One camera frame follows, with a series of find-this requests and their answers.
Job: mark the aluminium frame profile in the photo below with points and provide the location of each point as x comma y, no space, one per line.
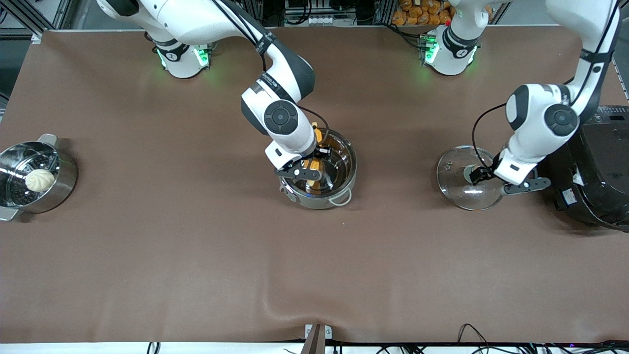
34,14

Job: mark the round glass pot lid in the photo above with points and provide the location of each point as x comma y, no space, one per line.
457,187

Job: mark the yellow plastic corn cob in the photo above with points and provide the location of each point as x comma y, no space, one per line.
310,184

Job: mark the stainless steel steamer pot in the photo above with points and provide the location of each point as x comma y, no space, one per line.
64,184

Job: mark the white power strip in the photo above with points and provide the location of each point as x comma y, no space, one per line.
324,20

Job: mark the black electric cooker appliance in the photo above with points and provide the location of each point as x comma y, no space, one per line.
594,172

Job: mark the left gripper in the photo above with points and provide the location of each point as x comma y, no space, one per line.
489,170

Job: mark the metal table clamp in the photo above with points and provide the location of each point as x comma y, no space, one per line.
318,334

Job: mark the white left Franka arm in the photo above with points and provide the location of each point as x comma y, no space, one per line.
538,118

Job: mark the white steamed bun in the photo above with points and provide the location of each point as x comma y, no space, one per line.
40,180

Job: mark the perforated metal steamer basket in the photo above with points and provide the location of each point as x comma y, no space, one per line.
14,172

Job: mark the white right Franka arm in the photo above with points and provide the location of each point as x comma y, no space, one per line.
196,19

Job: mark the brown table mat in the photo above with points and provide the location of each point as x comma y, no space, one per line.
196,255

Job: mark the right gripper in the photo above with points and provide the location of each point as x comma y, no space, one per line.
320,152

